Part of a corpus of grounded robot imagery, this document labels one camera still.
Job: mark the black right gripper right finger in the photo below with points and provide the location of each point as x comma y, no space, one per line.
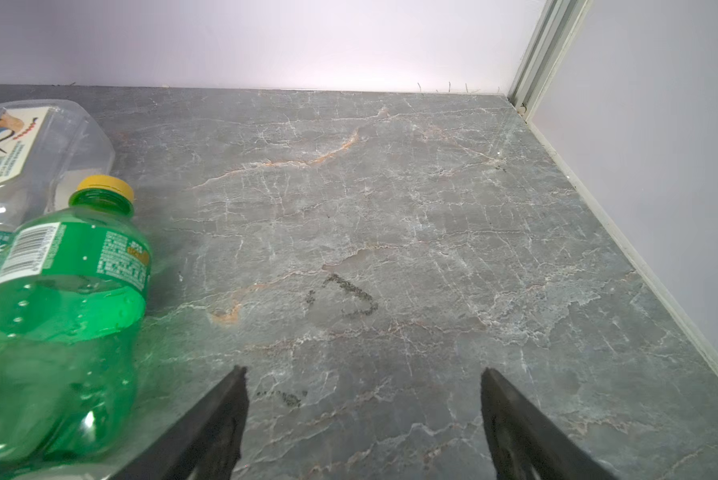
523,442

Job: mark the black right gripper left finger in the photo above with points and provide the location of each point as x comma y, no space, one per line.
205,443

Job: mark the green bottle yellow cap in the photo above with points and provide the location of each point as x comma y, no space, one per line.
73,293

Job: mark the clear bottle green cap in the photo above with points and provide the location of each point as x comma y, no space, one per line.
47,147

